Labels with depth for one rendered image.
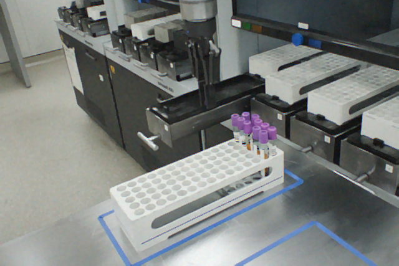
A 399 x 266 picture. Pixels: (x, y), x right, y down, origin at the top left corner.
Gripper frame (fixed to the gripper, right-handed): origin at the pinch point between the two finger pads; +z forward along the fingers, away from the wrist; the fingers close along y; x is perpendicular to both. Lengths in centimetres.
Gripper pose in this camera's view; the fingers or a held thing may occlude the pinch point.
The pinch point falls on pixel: (207, 94)
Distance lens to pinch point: 109.2
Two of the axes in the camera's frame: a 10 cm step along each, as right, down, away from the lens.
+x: -8.3, 3.2, -4.6
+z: 1.0, 8.9, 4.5
